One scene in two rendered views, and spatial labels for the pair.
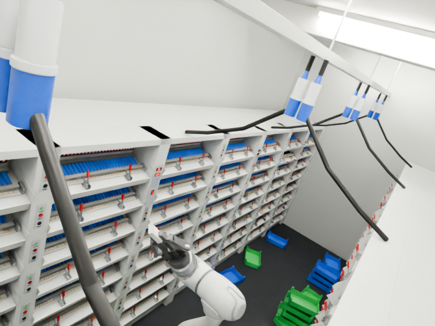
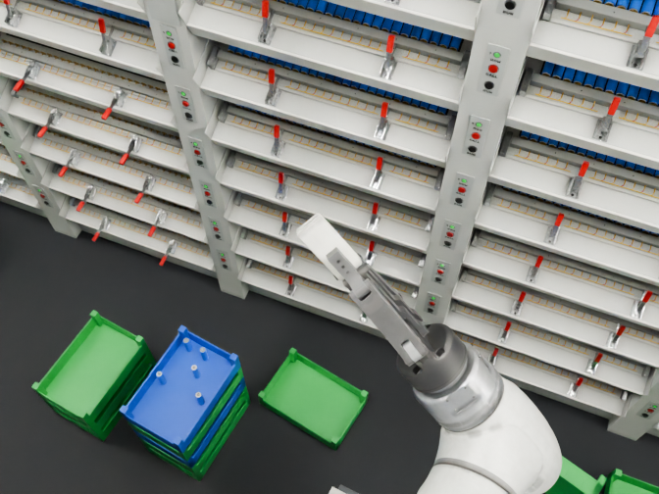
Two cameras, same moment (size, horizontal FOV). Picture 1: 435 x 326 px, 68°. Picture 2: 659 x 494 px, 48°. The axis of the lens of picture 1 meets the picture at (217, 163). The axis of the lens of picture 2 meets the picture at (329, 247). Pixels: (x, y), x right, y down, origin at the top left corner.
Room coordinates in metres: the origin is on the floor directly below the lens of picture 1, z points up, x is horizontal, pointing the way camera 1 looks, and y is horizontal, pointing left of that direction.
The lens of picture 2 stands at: (0.77, -0.29, 2.41)
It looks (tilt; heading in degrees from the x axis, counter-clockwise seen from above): 59 degrees down; 83
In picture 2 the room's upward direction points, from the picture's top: straight up
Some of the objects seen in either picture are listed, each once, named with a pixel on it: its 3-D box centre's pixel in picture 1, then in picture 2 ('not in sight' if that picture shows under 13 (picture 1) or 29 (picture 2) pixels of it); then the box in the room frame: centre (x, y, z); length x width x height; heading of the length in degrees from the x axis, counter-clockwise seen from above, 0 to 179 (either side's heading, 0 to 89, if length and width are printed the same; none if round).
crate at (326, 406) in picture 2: not in sight; (313, 398); (0.82, 0.56, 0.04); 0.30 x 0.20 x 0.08; 141
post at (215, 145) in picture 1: (186, 221); not in sight; (2.47, 0.08, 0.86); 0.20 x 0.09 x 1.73; 62
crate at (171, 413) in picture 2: not in sight; (181, 387); (0.44, 0.52, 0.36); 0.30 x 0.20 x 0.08; 54
